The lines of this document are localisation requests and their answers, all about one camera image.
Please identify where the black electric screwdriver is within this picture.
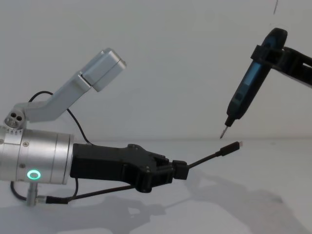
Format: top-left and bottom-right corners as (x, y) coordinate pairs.
(219, 27), (289, 140)

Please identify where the black cable with silver plug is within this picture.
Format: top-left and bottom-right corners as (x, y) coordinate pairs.
(9, 176), (135, 204)

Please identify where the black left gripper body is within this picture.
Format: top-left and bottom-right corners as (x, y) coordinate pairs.
(70, 143), (158, 194)

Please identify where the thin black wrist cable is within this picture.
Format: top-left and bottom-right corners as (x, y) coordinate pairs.
(28, 90), (93, 146)

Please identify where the black cable with slim plug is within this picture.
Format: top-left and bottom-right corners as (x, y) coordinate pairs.
(186, 140), (245, 170)

